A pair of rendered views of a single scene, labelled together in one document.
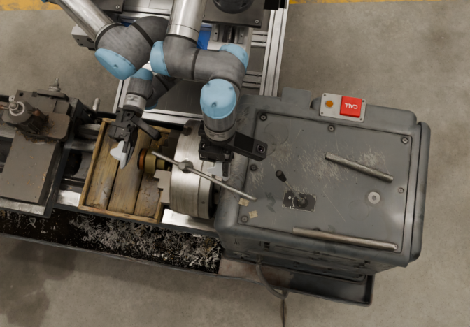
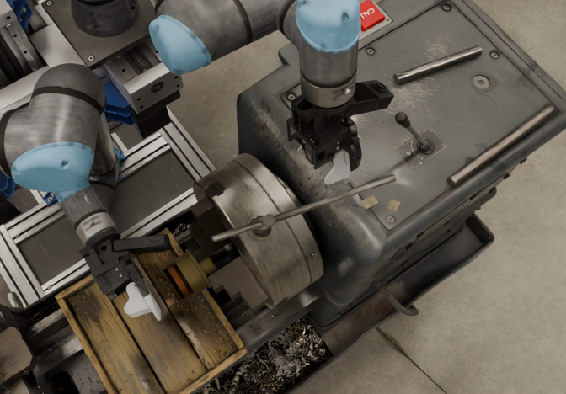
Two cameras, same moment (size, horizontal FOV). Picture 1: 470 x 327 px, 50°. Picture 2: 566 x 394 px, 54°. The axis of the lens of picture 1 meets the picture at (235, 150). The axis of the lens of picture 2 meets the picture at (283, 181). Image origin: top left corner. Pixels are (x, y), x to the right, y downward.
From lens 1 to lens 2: 0.69 m
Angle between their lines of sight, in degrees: 21
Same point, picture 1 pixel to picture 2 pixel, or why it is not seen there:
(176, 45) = not seen: outside the picture
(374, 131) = (411, 20)
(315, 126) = not seen: hidden behind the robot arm
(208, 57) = not seen: outside the picture
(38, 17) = not seen: outside the picture
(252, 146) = (370, 90)
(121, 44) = (47, 127)
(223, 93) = not seen: outside the picture
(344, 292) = (458, 251)
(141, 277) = not seen: outside the picture
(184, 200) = (290, 273)
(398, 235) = (540, 97)
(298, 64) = (178, 104)
